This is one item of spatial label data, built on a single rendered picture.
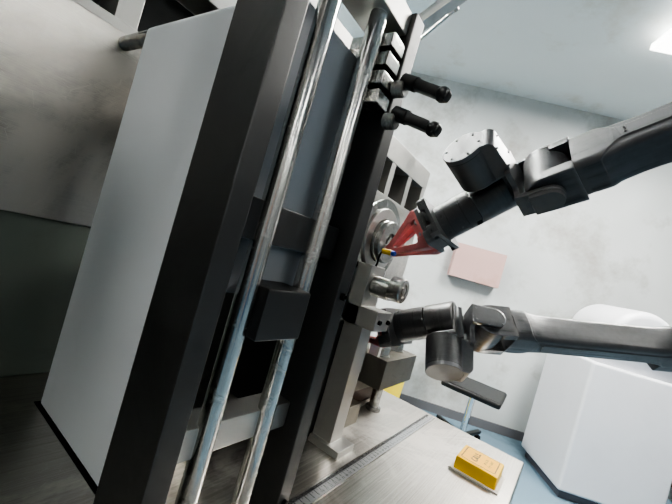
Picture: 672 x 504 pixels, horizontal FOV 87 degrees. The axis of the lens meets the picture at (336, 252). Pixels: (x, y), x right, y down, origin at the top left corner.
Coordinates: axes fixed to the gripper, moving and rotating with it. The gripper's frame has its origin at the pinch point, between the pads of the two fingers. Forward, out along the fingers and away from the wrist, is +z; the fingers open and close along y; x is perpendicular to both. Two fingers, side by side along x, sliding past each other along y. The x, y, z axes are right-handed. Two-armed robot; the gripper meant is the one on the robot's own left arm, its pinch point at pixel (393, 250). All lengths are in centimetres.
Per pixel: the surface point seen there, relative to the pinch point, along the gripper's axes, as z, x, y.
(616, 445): -2, -89, 274
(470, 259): 31, 74, 283
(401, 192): 12, 49, 69
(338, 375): 15.5, -16.0, -2.7
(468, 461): 7.0, -34.7, 16.2
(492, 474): 4.0, -37.2, 16.4
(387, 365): 14.4, -15.5, 13.2
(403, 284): -0.3, -6.8, -2.3
